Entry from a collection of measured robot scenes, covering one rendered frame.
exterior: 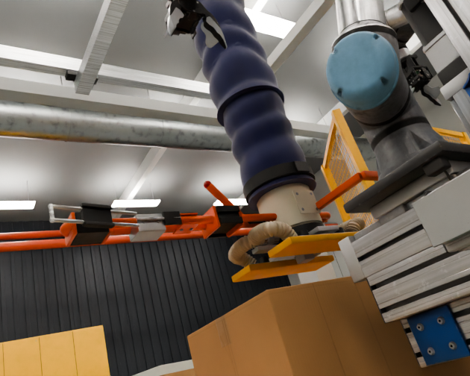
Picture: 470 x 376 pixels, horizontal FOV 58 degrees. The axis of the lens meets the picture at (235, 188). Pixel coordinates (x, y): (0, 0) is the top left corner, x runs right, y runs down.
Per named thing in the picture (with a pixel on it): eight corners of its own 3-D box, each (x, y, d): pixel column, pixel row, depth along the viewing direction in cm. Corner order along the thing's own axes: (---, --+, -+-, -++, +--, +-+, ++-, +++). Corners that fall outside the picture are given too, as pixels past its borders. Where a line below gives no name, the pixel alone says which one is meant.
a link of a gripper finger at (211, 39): (223, 58, 111) (198, 33, 111) (234, 41, 106) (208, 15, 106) (216, 61, 108) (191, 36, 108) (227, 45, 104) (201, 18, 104)
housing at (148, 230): (157, 241, 105) (153, 224, 107) (167, 229, 100) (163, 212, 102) (129, 242, 101) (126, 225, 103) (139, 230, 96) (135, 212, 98)
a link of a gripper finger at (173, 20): (163, 51, 100) (177, 33, 106) (173, 31, 96) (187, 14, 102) (152, 42, 99) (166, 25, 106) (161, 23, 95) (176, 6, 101)
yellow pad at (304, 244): (355, 249, 130) (348, 233, 132) (380, 236, 122) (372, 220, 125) (268, 259, 110) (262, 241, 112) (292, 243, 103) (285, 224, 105)
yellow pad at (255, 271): (315, 271, 143) (310, 257, 145) (335, 259, 136) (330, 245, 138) (232, 283, 124) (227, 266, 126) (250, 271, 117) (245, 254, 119)
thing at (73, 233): (104, 245, 98) (101, 224, 101) (113, 231, 93) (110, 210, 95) (66, 247, 94) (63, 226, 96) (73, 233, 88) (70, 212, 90)
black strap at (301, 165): (286, 207, 147) (283, 197, 148) (331, 172, 130) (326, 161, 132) (233, 208, 134) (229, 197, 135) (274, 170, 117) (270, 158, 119)
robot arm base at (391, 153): (477, 157, 80) (451, 115, 84) (431, 153, 71) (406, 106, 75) (412, 195, 91) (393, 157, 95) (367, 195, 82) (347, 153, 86)
